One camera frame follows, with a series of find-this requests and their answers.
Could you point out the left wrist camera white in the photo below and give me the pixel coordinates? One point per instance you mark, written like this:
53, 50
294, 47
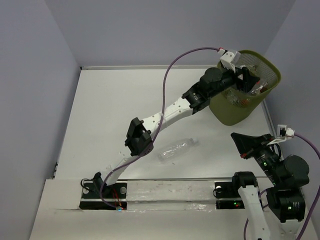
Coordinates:
229, 58

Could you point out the green mesh waste bin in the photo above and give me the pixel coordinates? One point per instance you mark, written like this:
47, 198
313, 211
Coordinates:
233, 106

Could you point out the orange juice bottle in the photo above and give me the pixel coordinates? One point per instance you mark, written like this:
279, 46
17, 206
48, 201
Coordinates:
244, 102

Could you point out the red cap red label bottle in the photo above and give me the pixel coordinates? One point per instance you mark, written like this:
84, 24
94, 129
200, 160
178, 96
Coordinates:
259, 88

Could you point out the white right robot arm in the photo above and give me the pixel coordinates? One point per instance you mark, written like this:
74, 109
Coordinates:
287, 176

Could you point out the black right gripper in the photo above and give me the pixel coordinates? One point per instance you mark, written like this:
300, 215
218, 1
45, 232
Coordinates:
245, 144

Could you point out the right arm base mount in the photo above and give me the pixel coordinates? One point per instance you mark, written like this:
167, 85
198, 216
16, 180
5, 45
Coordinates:
227, 198

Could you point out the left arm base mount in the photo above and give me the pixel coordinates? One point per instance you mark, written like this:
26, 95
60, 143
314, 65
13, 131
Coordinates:
115, 196

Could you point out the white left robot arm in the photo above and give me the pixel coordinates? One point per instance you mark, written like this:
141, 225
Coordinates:
142, 133

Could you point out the clear bottle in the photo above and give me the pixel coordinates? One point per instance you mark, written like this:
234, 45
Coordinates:
176, 149

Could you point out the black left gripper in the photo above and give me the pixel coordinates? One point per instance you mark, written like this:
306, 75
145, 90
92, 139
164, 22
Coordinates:
247, 81

